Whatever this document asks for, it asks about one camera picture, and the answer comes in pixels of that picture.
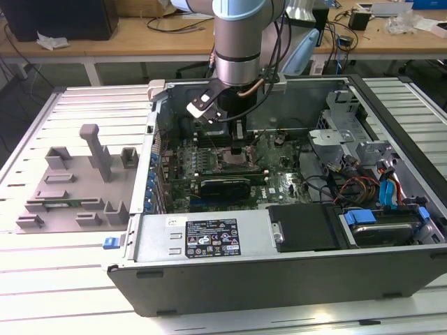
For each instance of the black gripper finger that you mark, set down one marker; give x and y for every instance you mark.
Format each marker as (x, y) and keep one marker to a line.
(239, 130)

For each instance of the metal locking lever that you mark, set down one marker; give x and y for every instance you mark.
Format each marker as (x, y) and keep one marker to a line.
(211, 143)

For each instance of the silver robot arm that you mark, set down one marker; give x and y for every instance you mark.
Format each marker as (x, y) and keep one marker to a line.
(237, 42)

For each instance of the CPU socket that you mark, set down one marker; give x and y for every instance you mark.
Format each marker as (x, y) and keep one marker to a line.
(248, 167)

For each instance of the round coin battery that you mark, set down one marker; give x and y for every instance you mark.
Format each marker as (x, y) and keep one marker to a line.
(279, 140)

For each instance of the black cylinder part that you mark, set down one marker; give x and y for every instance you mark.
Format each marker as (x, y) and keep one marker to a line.
(185, 128)

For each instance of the black graphics card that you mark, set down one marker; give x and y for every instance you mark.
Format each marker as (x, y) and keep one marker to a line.
(227, 191)

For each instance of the green motherboard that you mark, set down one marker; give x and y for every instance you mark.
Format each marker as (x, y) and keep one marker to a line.
(290, 181)

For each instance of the gray case latch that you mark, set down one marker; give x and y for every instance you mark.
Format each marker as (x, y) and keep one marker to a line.
(156, 89)

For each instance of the silver metal drive cage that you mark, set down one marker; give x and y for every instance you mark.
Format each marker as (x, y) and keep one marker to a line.
(331, 137)

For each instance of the black drive bay cover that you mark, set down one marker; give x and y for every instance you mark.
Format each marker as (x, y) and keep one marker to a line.
(304, 227)

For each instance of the brown cardboard box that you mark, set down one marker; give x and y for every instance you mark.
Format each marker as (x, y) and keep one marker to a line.
(139, 7)

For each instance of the small black adapter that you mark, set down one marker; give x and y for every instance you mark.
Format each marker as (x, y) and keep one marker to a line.
(346, 41)

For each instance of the wooden desk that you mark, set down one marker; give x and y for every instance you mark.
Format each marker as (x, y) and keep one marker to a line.
(104, 45)

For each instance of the silver power supply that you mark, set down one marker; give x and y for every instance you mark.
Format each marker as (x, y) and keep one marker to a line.
(153, 240)

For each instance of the gray parts rack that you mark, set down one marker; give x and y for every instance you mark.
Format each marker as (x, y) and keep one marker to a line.
(87, 174)

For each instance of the small black cube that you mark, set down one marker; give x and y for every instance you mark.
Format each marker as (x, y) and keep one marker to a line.
(359, 20)

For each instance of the black open PC case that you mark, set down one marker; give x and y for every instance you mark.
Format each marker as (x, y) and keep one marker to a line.
(279, 286)

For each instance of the blue case clip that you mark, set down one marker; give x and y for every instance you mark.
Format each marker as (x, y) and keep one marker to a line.
(111, 243)

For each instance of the hard disk in blue carrier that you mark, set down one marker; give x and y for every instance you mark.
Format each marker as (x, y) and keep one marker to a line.
(380, 233)

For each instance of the crumpled white paper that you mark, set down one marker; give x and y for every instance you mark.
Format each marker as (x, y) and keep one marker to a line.
(52, 41)

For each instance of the clear plastic bag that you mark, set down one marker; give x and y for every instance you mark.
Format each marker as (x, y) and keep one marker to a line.
(401, 22)

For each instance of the large black box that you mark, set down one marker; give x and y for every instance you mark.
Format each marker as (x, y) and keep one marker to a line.
(52, 17)

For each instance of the white paper sheet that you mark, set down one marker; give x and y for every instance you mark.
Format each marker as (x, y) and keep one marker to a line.
(431, 26)

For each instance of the blue flat box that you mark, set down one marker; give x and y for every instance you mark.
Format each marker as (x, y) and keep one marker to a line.
(429, 3)

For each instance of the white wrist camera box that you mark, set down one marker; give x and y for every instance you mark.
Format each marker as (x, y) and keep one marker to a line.
(193, 111)

